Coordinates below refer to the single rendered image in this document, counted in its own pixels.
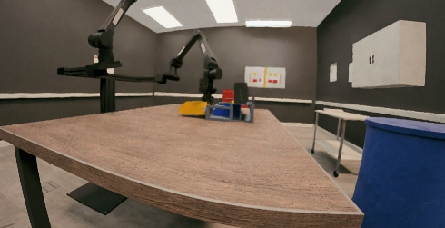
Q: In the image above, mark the yellow bin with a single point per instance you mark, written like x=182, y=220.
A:
x=193, y=107

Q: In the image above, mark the grey shelf rack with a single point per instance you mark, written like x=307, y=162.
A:
x=245, y=117

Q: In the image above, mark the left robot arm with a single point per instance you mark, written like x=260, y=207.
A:
x=215, y=73

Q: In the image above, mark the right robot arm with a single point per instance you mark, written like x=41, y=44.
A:
x=101, y=41

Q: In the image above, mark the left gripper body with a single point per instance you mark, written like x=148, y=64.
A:
x=208, y=90

